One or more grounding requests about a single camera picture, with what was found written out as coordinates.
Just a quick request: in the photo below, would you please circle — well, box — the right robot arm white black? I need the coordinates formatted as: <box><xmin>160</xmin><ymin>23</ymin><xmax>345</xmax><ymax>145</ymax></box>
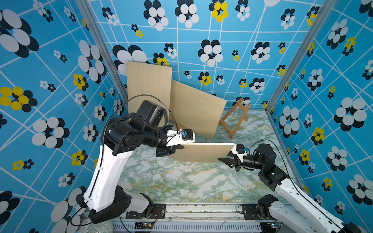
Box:
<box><xmin>218</xmin><ymin>144</ymin><xmax>361</xmax><ymax>233</ymax></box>

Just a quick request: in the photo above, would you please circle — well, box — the left circuit board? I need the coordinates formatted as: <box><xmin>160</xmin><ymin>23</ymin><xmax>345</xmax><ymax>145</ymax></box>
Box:
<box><xmin>135</xmin><ymin>222</ymin><xmax>154</xmax><ymax>230</ymax></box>

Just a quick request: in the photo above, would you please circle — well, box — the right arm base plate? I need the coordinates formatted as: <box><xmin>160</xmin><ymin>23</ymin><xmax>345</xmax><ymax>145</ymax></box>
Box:
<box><xmin>240</xmin><ymin>204</ymin><xmax>274</xmax><ymax>220</ymax></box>

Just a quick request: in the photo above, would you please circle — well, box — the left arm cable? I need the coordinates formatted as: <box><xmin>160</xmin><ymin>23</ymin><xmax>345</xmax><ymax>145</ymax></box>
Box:
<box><xmin>69</xmin><ymin>94</ymin><xmax>180</xmax><ymax>233</ymax></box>

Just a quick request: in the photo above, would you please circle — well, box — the aluminium corner post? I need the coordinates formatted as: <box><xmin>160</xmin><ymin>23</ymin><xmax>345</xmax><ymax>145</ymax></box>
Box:
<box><xmin>76</xmin><ymin>0</ymin><xmax>128</xmax><ymax>108</ymax></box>
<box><xmin>265</xmin><ymin>0</ymin><xmax>337</xmax><ymax>115</ymax></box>

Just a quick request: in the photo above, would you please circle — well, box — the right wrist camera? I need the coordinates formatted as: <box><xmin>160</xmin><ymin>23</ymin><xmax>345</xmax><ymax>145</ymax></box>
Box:
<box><xmin>231</xmin><ymin>144</ymin><xmax>248</xmax><ymax>162</ymax></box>

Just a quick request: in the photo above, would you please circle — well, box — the right aluminium corner post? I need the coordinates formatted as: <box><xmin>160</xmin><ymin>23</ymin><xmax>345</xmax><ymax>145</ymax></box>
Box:
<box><xmin>265</xmin><ymin>0</ymin><xmax>337</xmax><ymax>115</ymax></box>

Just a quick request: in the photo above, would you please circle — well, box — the circuit board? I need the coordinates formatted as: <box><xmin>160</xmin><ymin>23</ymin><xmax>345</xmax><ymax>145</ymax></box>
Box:
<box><xmin>135</xmin><ymin>222</ymin><xmax>154</xmax><ymax>230</ymax></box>
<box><xmin>260</xmin><ymin>222</ymin><xmax>277</xmax><ymax>233</ymax></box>

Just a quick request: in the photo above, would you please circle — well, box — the plywood board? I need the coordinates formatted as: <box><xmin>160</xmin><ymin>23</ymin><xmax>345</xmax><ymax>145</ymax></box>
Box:
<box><xmin>127</xmin><ymin>61</ymin><xmax>172</xmax><ymax>113</ymax></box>
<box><xmin>170</xmin><ymin>80</ymin><xmax>227</xmax><ymax>140</ymax></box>
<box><xmin>170</xmin><ymin>143</ymin><xmax>235</xmax><ymax>163</ymax></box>

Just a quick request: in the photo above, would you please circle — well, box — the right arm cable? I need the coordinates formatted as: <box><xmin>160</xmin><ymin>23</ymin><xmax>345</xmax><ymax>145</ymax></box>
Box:
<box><xmin>247</xmin><ymin>139</ymin><xmax>350</xmax><ymax>233</ymax></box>

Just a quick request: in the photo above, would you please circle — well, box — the left aluminium corner post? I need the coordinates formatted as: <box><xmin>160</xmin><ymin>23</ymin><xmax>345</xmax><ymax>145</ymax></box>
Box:
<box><xmin>76</xmin><ymin>0</ymin><xmax>128</xmax><ymax>108</ymax></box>

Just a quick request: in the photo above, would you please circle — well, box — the aluminium front rail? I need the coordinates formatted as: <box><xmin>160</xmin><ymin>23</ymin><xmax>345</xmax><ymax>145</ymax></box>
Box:
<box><xmin>78</xmin><ymin>201</ymin><xmax>328</xmax><ymax>233</ymax></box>

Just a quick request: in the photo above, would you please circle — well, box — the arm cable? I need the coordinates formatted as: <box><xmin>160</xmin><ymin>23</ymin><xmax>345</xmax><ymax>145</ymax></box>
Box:
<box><xmin>69</xmin><ymin>94</ymin><xmax>180</xmax><ymax>233</ymax></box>
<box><xmin>247</xmin><ymin>139</ymin><xmax>350</xmax><ymax>233</ymax></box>

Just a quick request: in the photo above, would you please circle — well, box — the wooden easel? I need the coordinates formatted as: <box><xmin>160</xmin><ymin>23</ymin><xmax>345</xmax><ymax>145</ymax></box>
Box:
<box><xmin>219</xmin><ymin>97</ymin><xmax>251</xmax><ymax>139</ymax></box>

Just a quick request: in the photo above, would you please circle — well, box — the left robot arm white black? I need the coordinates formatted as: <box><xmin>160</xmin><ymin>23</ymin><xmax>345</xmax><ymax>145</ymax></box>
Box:
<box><xmin>76</xmin><ymin>100</ymin><xmax>195</xmax><ymax>224</ymax></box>

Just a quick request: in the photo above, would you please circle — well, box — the right circuit board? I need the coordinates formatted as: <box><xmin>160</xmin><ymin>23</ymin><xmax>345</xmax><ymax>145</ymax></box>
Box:
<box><xmin>260</xmin><ymin>222</ymin><xmax>277</xmax><ymax>233</ymax></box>

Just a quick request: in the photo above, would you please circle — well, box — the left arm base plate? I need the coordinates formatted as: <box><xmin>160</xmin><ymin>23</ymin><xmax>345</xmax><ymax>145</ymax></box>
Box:
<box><xmin>125</xmin><ymin>203</ymin><xmax>166</xmax><ymax>220</ymax></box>

